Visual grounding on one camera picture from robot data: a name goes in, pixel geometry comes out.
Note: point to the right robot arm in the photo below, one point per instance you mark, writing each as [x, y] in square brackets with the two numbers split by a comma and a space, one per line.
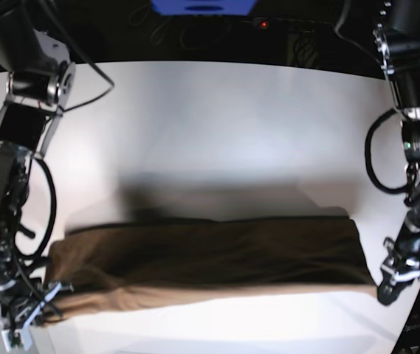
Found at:
[40, 75]

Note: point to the blue plastic bin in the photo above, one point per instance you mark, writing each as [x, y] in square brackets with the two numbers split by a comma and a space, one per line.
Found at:
[203, 7]

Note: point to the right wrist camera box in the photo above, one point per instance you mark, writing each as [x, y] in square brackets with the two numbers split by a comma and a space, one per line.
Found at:
[17, 339]

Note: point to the brown t-shirt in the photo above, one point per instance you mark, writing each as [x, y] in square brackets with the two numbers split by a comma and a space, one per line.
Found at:
[125, 267]

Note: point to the power strip with red light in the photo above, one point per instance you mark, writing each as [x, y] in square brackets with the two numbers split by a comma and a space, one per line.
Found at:
[289, 23]

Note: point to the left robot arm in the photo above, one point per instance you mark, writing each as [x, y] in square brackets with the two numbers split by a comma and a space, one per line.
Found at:
[397, 37]

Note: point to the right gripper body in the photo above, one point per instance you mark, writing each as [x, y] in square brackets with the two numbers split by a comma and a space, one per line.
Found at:
[26, 302]

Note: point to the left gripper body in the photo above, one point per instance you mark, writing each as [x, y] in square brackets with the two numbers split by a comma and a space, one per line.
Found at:
[399, 270]

